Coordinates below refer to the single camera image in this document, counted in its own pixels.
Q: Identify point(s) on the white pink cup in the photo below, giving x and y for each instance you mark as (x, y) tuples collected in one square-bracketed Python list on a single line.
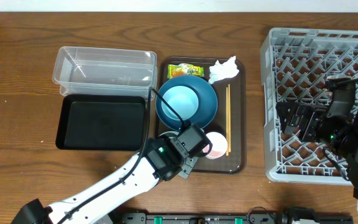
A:
[(219, 143)]

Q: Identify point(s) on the dark blue plate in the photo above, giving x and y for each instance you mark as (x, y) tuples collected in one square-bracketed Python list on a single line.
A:
[(208, 102)]

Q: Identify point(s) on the clear plastic bin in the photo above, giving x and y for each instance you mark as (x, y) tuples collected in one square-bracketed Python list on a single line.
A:
[(103, 71)]

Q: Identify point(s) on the wooden chopstick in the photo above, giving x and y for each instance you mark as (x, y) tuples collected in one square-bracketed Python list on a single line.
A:
[(227, 123), (229, 116)]

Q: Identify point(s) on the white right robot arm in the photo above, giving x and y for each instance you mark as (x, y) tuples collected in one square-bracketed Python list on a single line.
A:
[(341, 136)]

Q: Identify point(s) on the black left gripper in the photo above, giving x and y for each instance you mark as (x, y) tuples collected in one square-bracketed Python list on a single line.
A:
[(186, 174)]

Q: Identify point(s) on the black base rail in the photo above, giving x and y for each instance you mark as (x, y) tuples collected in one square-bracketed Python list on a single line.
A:
[(290, 215)]

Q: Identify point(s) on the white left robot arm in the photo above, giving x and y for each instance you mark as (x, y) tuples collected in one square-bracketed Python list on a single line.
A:
[(133, 178)]

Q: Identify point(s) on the yellow green snack wrapper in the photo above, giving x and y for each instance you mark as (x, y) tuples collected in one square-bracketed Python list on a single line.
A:
[(184, 69)]

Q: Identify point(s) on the crumpled white napkin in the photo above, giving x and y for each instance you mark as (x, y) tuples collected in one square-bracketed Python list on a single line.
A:
[(220, 71)]

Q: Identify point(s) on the light blue bowl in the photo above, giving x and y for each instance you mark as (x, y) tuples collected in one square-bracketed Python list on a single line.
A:
[(183, 100)]

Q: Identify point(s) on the left wooden chopstick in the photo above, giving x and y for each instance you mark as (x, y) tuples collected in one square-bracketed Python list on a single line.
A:
[(227, 123)]

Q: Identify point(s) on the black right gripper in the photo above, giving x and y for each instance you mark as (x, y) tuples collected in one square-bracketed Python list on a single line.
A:
[(315, 116)]

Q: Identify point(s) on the dark brown serving tray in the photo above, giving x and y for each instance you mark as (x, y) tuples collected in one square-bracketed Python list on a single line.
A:
[(236, 160)]

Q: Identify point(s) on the black rectangular tray bin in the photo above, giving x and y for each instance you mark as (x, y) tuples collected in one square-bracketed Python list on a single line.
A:
[(101, 122)]

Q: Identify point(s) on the grey dishwasher rack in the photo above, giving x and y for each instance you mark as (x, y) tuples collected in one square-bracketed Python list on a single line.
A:
[(295, 64)]

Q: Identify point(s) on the mint green cup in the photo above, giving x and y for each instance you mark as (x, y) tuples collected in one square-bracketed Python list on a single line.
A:
[(169, 134)]

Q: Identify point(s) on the right wooden chopstick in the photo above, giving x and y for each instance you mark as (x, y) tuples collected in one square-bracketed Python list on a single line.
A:
[(229, 116)]

